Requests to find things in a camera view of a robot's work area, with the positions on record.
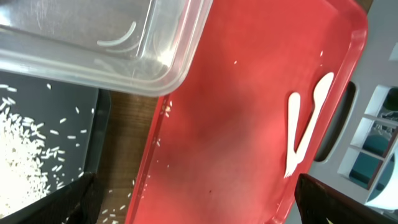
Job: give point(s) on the grey dishwasher rack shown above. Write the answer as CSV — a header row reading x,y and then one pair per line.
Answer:
x,y
360,160

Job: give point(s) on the red serving tray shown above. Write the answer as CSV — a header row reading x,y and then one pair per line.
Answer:
x,y
217,145

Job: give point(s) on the rice and food scraps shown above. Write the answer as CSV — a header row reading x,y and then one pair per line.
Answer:
x,y
45,132

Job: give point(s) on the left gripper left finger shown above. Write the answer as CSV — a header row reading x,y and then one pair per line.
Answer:
x,y
73,203

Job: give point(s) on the white plastic spoon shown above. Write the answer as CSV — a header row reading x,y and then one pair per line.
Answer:
x,y
320,94

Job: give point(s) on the large light blue plate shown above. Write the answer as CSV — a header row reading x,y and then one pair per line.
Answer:
x,y
387,199

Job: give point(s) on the black plastic tray bin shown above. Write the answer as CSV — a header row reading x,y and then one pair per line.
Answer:
x,y
100,120

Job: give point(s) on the clear plastic bin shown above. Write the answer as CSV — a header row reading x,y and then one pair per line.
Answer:
x,y
143,47

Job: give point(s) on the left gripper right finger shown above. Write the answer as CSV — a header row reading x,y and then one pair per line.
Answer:
x,y
318,203

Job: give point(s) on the white plastic fork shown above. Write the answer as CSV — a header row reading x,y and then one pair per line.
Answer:
x,y
293,111

